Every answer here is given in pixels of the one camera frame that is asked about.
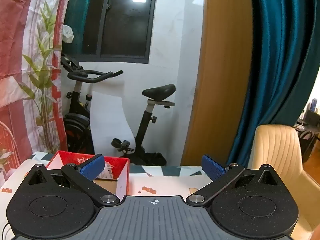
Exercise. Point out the white crumpled cloth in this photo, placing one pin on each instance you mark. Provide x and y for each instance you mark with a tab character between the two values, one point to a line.
68	33

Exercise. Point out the teal curtain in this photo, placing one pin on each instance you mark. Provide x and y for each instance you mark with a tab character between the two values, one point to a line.
275	55

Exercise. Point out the dark background furniture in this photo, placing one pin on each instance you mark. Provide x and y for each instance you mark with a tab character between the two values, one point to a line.
312	117

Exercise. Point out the black exercise bike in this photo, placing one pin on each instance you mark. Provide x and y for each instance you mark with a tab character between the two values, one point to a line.
145	130

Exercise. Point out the wooden door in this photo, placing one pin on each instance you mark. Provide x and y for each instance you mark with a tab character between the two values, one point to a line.
220	80

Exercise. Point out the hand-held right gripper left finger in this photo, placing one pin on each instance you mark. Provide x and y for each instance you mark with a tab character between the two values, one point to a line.
92	166

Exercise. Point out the white shipping label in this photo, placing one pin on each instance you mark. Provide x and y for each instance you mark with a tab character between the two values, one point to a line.
110	171

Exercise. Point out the dark framed window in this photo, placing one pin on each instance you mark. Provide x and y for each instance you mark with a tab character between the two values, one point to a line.
125	30

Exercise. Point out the red white plant-print curtain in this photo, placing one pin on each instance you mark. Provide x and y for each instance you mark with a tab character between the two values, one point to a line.
25	55

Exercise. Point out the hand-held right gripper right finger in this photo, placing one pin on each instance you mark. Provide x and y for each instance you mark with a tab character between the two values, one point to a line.
212	170

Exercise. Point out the white board sheet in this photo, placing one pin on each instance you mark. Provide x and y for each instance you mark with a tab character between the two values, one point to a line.
110	120

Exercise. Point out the red cardboard box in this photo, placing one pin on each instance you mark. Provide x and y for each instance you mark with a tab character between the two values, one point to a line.
117	166

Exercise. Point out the beige padded chair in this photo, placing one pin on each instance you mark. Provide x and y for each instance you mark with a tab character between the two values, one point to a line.
277	145

